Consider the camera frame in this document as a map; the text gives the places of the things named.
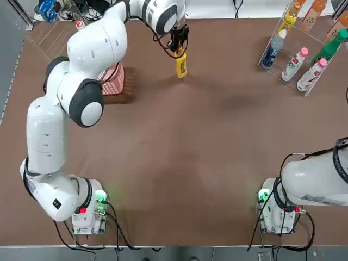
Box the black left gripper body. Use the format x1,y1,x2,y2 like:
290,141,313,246
169,24,191,45

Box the yellow drink bottle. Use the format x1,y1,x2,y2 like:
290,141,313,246
175,46,189,79
277,0,307,36

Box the pink plastic basket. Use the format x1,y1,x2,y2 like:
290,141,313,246
97,61,125,96

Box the clear acrylic drinks tray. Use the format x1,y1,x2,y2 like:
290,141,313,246
258,2,348,98

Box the orange drink bottle white cap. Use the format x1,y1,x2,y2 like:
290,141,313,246
325,10,348,41
300,0,328,32

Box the blue bottle white cap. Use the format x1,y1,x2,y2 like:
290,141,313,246
261,29,288,69

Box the white bottle pink cap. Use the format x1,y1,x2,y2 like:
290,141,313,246
296,58,328,92
281,47,310,82

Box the green bottle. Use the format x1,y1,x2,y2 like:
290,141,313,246
310,29,348,66

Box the aluminium frame rail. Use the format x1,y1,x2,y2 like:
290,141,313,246
10,0,35,28

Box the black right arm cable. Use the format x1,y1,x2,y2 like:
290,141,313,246
273,137,348,215

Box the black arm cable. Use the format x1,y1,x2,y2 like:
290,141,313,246
22,16,190,250
273,137,348,215

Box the black left base cable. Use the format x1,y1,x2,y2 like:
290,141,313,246
104,201,165,251

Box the black base cable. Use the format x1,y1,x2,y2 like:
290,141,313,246
246,187,316,251
104,201,165,251

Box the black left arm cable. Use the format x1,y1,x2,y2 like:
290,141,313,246
22,16,190,250

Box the black right base cable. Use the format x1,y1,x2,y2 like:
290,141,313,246
246,187,316,251

